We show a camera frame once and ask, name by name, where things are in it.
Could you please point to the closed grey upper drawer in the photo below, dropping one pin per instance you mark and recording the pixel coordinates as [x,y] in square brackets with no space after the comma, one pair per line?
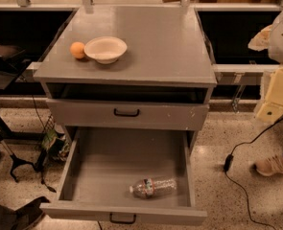
[170,116]

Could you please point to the grey drawer cabinet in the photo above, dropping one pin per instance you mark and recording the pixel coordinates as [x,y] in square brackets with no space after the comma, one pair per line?
[166,60]

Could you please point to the metal shelf rail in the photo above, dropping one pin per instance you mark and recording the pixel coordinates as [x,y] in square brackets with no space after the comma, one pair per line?
[241,74]

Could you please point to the clear plastic water bottle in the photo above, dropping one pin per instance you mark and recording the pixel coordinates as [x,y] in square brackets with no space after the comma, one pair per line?
[154,187]

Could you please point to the wire basket with items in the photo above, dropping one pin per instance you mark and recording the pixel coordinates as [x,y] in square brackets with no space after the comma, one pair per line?
[54,141]

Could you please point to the white bowl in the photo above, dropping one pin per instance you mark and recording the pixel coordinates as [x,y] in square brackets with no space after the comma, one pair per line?
[105,49]

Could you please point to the orange fruit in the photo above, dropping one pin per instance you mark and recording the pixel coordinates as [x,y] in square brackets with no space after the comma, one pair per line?
[77,50]

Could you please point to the black tripod stand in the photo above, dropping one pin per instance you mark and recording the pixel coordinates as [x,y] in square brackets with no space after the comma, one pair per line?
[16,161]

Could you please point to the black device on stand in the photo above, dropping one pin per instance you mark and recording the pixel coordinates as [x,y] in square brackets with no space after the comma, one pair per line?
[13,62]

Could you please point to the tan work boot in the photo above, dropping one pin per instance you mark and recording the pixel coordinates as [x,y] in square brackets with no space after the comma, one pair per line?
[270,166]

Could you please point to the black shoe bottom left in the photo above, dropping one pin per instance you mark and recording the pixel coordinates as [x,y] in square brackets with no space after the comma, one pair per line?
[23,218]

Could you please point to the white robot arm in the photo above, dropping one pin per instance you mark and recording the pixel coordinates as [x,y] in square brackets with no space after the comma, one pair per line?
[271,38]

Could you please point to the open grey middle drawer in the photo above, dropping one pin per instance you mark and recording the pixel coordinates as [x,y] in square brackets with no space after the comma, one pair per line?
[104,162]

